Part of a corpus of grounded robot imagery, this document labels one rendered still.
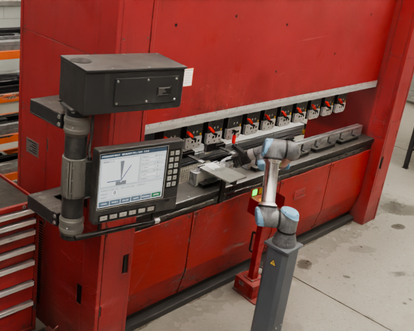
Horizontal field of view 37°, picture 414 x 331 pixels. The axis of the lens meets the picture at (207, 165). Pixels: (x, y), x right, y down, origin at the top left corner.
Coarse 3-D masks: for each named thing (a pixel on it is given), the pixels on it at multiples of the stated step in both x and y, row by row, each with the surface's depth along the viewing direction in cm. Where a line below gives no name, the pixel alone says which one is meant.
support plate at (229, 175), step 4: (216, 164) 425; (220, 164) 426; (200, 168) 416; (204, 168) 416; (208, 168) 416; (228, 168) 421; (208, 172) 411; (212, 172) 411; (216, 172) 412; (220, 172) 413; (224, 172) 414; (228, 172) 415; (232, 172) 416; (236, 172) 417; (216, 176) 407; (220, 176) 407; (224, 176) 408; (228, 176) 408; (232, 176) 409; (236, 176) 410; (240, 176) 411; (244, 176) 412; (224, 180) 403; (228, 180) 402; (232, 180) 403; (236, 180) 405
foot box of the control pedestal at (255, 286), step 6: (240, 276) 460; (240, 282) 460; (246, 282) 454; (252, 282) 455; (258, 282) 456; (234, 288) 465; (240, 288) 461; (246, 288) 455; (252, 288) 450; (258, 288) 455; (240, 294) 460; (246, 294) 456; (252, 294) 453; (252, 300) 453
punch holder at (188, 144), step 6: (186, 126) 387; (192, 126) 390; (198, 126) 395; (186, 132) 388; (192, 132) 392; (198, 132) 397; (186, 138) 390; (198, 138) 399; (186, 144) 392; (192, 144) 396; (198, 144) 401
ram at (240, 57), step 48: (192, 0) 351; (240, 0) 381; (288, 0) 417; (336, 0) 461; (384, 0) 515; (192, 48) 365; (240, 48) 398; (288, 48) 438; (336, 48) 486; (384, 48) 546; (192, 96) 380; (240, 96) 416; (288, 96) 460
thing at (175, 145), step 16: (128, 144) 272; (144, 144) 275; (160, 144) 280; (176, 144) 285; (96, 160) 263; (176, 160) 288; (96, 176) 265; (176, 176) 292; (96, 192) 268; (176, 192) 297; (96, 208) 271; (112, 208) 277; (128, 208) 282; (144, 208) 288; (160, 208) 294; (96, 224) 275
